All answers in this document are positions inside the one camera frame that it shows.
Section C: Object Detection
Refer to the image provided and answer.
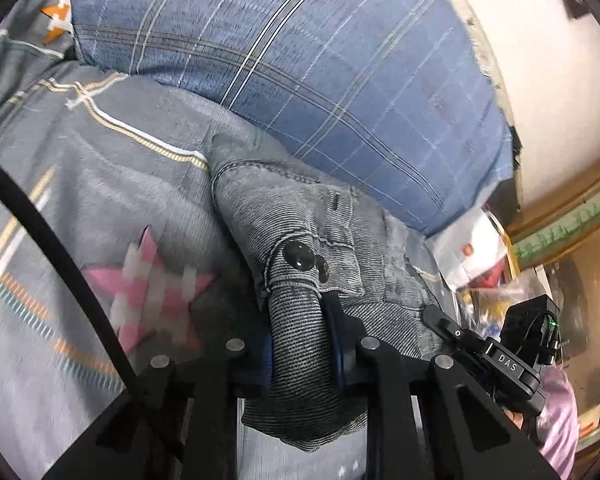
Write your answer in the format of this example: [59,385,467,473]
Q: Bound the person's right hand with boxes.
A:
[503,408,524,429]

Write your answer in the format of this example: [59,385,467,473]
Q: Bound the grey denim pants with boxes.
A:
[206,132,453,452]

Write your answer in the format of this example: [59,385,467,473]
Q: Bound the grey patterned bed sheet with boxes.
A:
[0,0,367,479]

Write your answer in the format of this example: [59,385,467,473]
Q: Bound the blue plaid pillow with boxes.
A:
[70,0,514,234]

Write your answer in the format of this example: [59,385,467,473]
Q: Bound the white paper bag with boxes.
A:
[425,207,520,292]

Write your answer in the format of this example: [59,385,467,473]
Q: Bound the black cable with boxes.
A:
[0,152,138,391]

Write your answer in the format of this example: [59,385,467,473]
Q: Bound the pink satin sleeve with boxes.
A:
[534,366,580,479]

